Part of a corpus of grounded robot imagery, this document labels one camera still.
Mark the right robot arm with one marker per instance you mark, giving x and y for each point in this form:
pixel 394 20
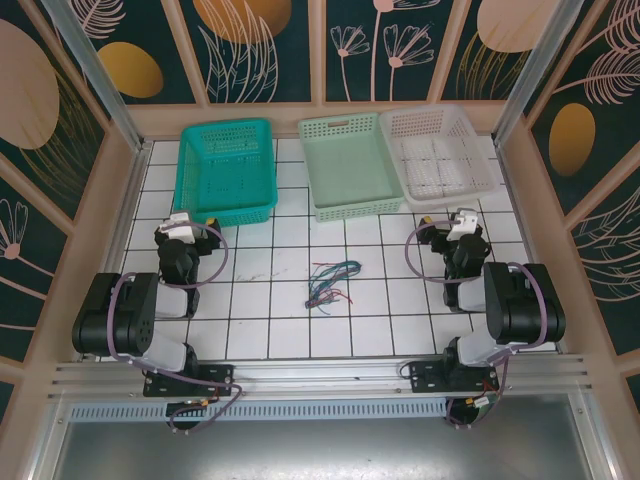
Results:
pixel 520 305

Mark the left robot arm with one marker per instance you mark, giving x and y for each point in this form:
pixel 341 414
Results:
pixel 115 320

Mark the white plastic basket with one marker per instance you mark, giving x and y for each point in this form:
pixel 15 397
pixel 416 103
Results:
pixel 435 170

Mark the teal plastic basket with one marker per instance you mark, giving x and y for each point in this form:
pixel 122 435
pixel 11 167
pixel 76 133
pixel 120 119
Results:
pixel 225 170

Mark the mint green plastic basket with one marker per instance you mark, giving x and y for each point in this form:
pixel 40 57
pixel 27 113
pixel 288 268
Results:
pixel 350 170

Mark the green circuit board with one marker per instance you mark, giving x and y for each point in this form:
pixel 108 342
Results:
pixel 484 402

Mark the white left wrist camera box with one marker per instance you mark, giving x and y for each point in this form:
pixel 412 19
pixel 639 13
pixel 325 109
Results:
pixel 180 227

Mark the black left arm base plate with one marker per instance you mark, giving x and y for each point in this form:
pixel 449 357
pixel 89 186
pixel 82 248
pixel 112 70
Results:
pixel 220 375

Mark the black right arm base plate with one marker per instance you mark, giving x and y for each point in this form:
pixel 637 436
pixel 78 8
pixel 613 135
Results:
pixel 422 377

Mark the aluminium mounting rail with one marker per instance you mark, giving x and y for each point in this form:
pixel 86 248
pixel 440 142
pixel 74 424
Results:
pixel 320 375

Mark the aluminium frame post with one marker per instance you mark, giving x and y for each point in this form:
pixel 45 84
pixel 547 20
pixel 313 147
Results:
pixel 100 75
pixel 540 65

